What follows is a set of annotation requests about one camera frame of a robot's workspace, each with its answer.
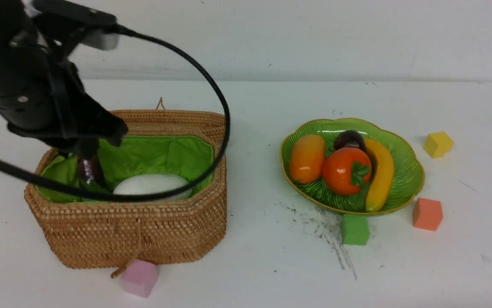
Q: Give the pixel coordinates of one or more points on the white radish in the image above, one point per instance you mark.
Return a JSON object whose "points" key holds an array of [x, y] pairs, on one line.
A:
{"points": [[149, 184]]}

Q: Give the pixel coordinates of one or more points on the pink foam cube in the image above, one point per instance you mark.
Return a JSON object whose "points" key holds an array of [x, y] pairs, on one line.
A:
{"points": [[139, 278]]}

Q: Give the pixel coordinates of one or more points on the orange persimmon with green leaf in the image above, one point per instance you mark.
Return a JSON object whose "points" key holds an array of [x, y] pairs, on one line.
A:
{"points": [[347, 171]]}

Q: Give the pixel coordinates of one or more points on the purple eggplant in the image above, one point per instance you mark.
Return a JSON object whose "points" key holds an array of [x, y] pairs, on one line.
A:
{"points": [[91, 172]]}

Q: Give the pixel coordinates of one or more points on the woven wicker basket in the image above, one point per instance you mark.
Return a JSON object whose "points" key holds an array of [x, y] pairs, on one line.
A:
{"points": [[97, 234]]}

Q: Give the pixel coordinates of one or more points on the green leaf-shaped plate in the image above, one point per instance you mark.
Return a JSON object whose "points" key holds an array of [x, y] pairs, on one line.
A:
{"points": [[409, 174]]}

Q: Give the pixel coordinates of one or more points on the dark purple mangosteen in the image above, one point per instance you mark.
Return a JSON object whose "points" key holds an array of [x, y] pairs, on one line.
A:
{"points": [[349, 139]]}

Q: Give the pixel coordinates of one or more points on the yellow foam cube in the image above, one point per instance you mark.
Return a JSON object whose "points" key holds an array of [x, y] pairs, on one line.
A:
{"points": [[438, 144]]}

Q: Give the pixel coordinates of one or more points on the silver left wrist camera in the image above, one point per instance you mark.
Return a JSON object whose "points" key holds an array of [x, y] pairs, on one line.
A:
{"points": [[71, 24]]}

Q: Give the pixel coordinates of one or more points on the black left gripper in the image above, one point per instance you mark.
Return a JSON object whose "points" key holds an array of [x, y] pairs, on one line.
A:
{"points": [[79, 122]]}

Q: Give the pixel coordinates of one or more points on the orange yellow mango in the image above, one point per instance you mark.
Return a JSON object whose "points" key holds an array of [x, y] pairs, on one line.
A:
{"points": [[307, 159]]}

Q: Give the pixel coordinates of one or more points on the green foam cube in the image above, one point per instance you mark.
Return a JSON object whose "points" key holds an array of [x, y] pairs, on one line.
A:
{"points": [[355, 230]]}

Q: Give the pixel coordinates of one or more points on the orange foam cube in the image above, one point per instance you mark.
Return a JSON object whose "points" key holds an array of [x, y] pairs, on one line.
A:
{"points": [[427, 214]]}

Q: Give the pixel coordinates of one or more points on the yellow banana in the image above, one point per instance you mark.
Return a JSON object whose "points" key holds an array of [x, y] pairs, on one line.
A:
{"points": [[383, 175]]}

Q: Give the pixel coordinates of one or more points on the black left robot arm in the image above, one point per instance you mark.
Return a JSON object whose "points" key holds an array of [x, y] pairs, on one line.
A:
{"points": [[41, 93]]}

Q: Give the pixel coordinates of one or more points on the wooden basket toggle peg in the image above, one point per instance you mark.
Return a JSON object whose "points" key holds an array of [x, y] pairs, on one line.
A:
{"points": [[118, 272]]}

